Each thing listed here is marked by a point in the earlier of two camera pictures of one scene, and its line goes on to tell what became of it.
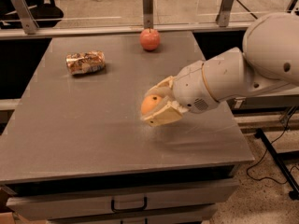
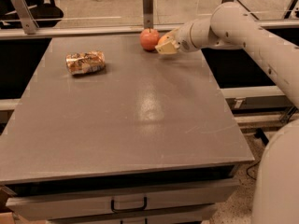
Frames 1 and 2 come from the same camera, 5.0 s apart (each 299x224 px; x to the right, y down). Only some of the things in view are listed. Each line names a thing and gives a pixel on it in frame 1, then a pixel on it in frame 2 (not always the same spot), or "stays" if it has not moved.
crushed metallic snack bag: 91,61 stays
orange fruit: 149,103 to 164,38
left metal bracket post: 29,20 stays
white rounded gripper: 191,86 to 183,37
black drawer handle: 117,210 stays
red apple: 149,39 stays
